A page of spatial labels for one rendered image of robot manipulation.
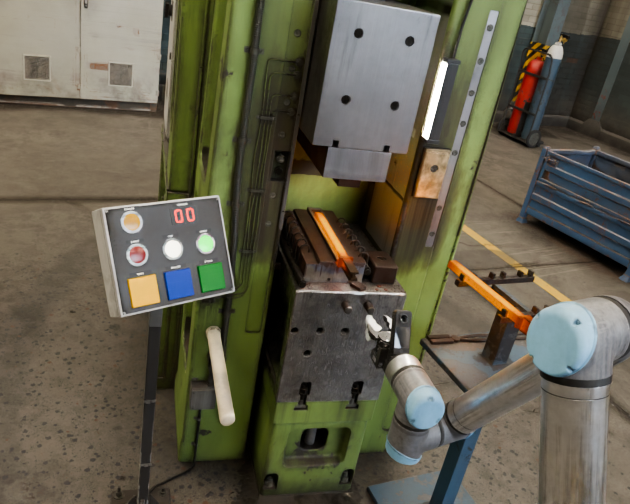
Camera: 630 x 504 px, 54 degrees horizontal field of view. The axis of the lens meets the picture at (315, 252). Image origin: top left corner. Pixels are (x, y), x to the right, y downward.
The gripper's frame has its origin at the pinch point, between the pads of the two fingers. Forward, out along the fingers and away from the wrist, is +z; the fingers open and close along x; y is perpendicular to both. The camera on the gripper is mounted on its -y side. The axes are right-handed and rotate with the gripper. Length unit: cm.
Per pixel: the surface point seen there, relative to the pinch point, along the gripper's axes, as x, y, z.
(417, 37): 7, -70, 33
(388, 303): 16.0, 12.3, 27.0
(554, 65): 454, -10, 597
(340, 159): -8.0, -33.1, 33.0
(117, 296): -69, -1, 6
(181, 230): -53, -13, 21
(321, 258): -7.1, 0.9, 35.0
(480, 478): 81, 100, 30
